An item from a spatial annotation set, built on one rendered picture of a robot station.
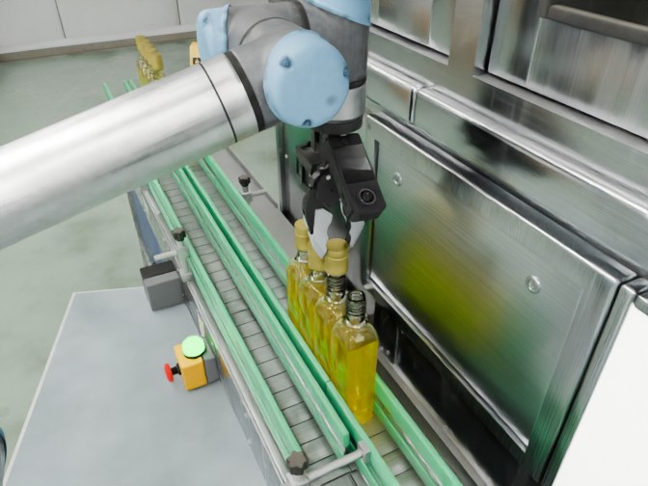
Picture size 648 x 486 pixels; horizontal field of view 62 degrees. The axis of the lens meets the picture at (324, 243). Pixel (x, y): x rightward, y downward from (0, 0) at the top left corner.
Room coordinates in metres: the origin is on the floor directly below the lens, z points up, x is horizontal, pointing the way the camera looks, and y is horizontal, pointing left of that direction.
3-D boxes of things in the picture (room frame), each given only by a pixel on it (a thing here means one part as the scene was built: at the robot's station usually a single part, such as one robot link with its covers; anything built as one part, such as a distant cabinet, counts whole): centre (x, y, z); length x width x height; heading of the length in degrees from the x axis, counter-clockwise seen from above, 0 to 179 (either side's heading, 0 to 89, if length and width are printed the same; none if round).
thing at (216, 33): (0.59, 0.07, 1.48); 0.11 x 0.11 x 0.08; 23
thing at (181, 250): (0.94, 0.33, 0.94); 0.07 x 0.04 x 0.13; 117
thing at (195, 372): (0.78, 0.27, 0.79); 0.07 x 0.07 x 0.07; 27
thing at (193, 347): (0.78, 0.27, 0.84); 0.04 x 0.04 x 0.03
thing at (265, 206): (1.23, 0.16, 0.84); 0.95 x 0.09 x 0.11; 27
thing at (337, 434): (1.26, 0.36, 0.93); 1.75 x 0.01 x 0.08; 27
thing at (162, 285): (1.03, 0.40, 0.79); 0.08 x 0.08 x 0.08; 27
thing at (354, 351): (0.58, -0.05, 0.99); 0.06 x 0.06 x 0.21; 28
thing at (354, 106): (0.65, -0.01, 1.41); 0.08 x 0.08 x 0.05
